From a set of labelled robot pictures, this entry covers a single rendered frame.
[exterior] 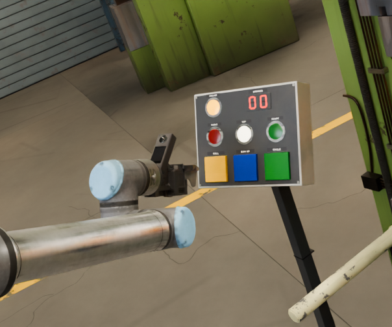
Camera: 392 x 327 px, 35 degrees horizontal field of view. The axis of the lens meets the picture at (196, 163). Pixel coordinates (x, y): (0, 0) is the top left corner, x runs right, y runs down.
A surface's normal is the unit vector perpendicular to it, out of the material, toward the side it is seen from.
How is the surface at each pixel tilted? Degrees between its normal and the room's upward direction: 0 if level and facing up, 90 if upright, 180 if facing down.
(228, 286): 0
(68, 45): 90
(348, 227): 0
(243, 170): 60
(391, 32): 90
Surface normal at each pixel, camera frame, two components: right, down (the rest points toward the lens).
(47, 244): 0.76, -0.43
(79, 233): 0.64, -0.64
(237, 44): 0.25, 0.32
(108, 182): -0.60, -0.07
